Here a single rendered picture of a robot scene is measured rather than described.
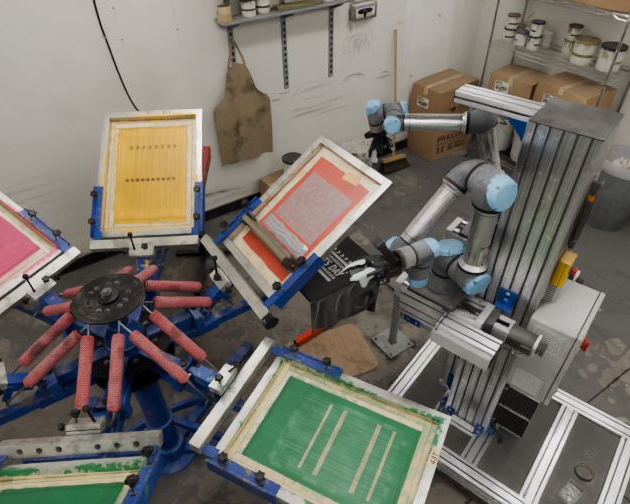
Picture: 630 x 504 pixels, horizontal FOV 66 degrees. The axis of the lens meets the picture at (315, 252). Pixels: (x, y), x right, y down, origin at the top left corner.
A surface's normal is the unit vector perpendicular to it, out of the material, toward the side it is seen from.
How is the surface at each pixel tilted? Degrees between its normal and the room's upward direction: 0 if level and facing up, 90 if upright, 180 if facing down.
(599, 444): 0
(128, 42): 90
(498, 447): 0
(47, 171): 90
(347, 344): 0
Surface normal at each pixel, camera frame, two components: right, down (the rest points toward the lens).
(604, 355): -0.02, -0.76
